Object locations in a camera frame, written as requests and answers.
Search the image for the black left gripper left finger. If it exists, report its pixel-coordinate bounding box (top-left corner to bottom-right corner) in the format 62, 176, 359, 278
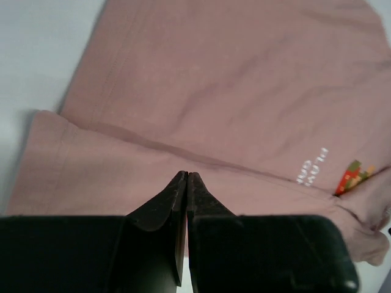
1, 171, 187, 292

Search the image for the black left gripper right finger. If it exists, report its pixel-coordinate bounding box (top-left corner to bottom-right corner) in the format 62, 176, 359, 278
187, 173, 359, 293

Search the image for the pink printed t-shirt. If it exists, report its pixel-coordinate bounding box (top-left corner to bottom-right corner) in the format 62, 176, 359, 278
4, 1, 390, 266

